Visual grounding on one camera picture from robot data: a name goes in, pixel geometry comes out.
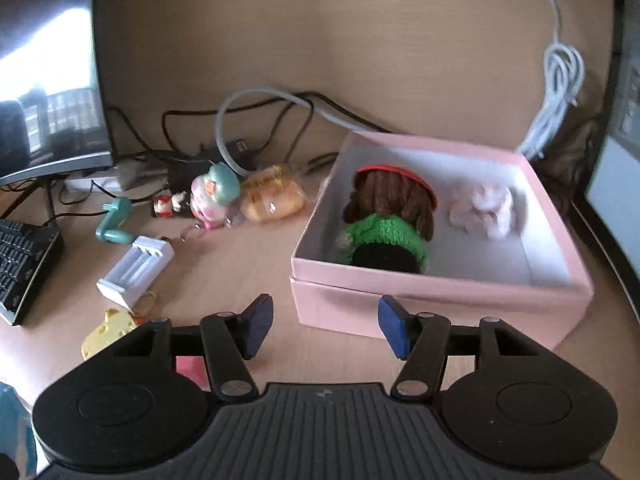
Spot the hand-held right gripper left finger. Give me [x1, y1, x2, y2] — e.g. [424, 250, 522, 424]
[112, 294, 275, 403]

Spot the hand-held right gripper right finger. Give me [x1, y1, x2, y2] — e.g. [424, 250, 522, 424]
[377, 295, 538, 403]

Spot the pink cardboard box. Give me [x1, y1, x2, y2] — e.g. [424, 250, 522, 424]
[290, 131, 596, 352]

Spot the bread squishy toy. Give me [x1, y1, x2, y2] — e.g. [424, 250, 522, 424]
[239, 164, 307, 222]

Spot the white battery charger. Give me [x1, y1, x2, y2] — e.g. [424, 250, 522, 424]
[96, 235, 175, 308]

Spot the pink pig toy teal hat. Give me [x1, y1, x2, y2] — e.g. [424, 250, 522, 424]
[190, 162, 242, 231]

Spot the small cartoon figurine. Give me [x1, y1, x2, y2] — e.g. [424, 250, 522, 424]
[152, 191, 193, 222]

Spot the light blue packet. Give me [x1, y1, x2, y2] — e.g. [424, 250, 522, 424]
[0, 382, 38, 480]

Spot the yarn-hair doll green dress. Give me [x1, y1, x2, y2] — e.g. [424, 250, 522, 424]
[334, 164, 438, 275]

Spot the pale pink fluffy toy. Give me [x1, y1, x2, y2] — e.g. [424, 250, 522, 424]
[447, 183, 516, 241]

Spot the yellow cheese-shaped toy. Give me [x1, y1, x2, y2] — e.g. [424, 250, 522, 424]
[81, 308, 143, 361]

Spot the teal plastic hook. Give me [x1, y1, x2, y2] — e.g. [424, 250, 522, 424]
[95, 197, 133, 244]

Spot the black power adapter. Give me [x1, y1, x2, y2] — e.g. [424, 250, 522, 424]
[167, 140, 251, 186]

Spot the white power strip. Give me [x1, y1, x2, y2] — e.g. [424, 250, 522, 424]
[62, 157, 166, 193]

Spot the black keyboard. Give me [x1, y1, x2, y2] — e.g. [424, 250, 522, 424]
[0, 218, 66, 327]

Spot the computer tower case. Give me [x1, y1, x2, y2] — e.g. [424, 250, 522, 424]
[582, 0, 640, 321]

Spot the black computer monitor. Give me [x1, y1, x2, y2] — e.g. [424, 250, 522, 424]
[0, 0, 117, 188]

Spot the grey looped cable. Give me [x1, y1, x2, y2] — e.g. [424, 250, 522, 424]
[216, 89, 393, 181]

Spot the black cable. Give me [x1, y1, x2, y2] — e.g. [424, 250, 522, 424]
[161, 91, 396, 161]
[107, 105, 151, 156]

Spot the bundled white cable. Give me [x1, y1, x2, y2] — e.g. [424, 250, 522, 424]
[517, 0, 586, 161]

